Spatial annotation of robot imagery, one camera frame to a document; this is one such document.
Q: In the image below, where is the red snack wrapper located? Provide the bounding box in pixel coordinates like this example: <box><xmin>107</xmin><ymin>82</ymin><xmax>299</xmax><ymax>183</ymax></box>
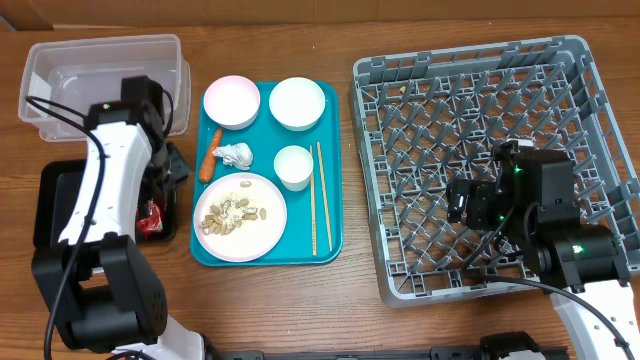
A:
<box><xmin>136</xmin><ymin>200</ymin><xmax>164</xmax><ymax>240</ymax></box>

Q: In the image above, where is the pink plate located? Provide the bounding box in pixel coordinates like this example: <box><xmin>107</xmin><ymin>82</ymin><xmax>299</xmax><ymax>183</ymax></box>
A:
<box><xmin>193</xmin><ymin>173</ymin><xmax>287</xmax><ymax>263</ymax></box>

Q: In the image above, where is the pink bowl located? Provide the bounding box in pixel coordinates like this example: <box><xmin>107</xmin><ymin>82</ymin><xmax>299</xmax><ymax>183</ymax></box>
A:
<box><xmin>203</xmin><ymin>75</ymin><xmax>261</xmax><ymax>130</ymax></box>

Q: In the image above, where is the white cup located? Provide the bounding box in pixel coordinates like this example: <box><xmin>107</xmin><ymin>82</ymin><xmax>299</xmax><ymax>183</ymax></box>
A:
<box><xmin>274</xmin><ymin>145</ymin><xmax>314</xmax><ymax>192</ymax></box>

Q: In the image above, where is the white bowl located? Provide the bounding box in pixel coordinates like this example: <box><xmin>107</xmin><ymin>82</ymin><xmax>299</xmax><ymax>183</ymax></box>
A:
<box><xmin>269</xmin><ymin>77</ymin><xmax>326</xmax><ymax>131</ymax></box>

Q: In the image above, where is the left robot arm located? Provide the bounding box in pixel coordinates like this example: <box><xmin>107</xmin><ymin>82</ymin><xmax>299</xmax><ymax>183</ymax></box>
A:
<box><xmin>25</xmin><ymin>76</ymin><xmax>219</xmax><ymax>359</ymax></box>

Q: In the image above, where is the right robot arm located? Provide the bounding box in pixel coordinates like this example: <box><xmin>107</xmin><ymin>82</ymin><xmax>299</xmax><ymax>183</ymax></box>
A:
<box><xmin>446</xmin><ymin>140</ymin><xmax>639</xmax><ymax>359</ymax></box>

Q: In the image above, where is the grey dishwasher rack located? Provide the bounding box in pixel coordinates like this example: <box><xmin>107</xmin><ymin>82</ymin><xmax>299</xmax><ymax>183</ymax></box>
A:
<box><xmin>350</xmin><ymin>35</ymin><xmax>639</xmax><ymax>308</ymax></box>

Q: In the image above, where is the orange carrot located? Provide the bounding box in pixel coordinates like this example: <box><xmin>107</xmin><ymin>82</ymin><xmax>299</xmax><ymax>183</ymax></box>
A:
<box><xmin>198</xmin><ymin>128</ymin><xmax>223</xmax><ymax>183</ymax></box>

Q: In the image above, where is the black plastic bin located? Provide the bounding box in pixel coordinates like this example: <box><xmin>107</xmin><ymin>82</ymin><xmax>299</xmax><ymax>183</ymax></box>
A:
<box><xmin>33</xmin><ymin>159</ymin><xmax>177</xmax><ymax>249</ymax></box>

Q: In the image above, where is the teal plastic tray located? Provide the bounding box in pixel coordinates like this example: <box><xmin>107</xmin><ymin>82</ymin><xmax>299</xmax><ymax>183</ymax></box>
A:
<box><xmin>221</xmin><ymin>81</ymin><xmax>343</xmax><ymax>266</ymax></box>

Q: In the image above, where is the clear plastic bin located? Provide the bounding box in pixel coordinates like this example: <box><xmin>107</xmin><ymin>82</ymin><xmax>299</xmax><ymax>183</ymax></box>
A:
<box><xmin>18</xmin><ymin>34</ymin><xmax>191</xmax><ymax>142</ymax></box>

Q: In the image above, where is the left wooden chopstick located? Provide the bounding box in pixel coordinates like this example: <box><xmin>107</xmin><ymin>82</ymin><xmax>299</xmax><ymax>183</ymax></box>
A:
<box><xmin>309</xmin><ymin>145</ymin><xmax>317</xmax><ymax>257</ymax></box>

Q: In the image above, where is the wooden chopstick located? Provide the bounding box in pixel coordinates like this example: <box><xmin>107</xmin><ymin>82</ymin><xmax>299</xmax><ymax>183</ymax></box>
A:
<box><xmin>309</xmin><ymin>145</ymin><xmax>317</xmax><ymax>257</ymax></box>
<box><xmin>316</xmin><ymin>141</ymin><xmax>333</xmax><ymax>252</ymax></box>

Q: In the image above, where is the right wooden chopstick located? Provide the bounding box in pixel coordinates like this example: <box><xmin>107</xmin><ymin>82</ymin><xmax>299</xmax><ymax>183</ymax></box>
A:
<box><xmin>316</xmin><ymin>141</ymin><xmax>333</xmax><ymax>252</ymax></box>

